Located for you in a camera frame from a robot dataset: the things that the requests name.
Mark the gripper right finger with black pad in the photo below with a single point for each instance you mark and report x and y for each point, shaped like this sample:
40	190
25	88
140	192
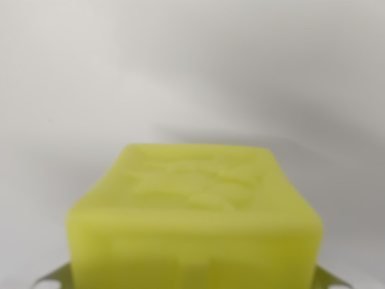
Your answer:
331	278

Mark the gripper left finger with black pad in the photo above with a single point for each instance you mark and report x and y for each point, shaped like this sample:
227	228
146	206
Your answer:
54	278

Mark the yellow cube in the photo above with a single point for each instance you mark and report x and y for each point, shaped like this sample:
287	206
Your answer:
195	222

